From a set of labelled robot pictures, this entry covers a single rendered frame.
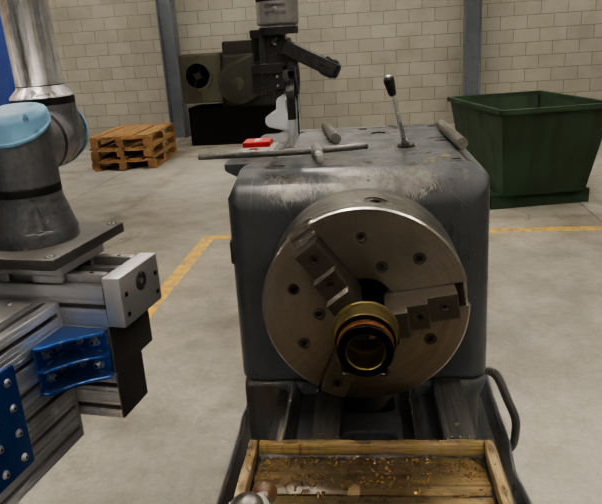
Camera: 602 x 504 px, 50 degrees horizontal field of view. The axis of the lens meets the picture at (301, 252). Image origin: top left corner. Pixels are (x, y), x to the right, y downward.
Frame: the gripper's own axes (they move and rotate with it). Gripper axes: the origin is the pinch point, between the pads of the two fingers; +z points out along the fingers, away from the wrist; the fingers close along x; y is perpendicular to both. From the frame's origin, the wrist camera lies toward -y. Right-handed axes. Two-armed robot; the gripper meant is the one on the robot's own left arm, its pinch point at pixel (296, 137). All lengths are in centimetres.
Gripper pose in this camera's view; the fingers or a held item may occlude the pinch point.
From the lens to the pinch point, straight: 123.5
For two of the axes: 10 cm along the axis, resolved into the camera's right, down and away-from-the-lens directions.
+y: -9.9, 0.3, 1.0
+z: 0.6, 9.5, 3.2
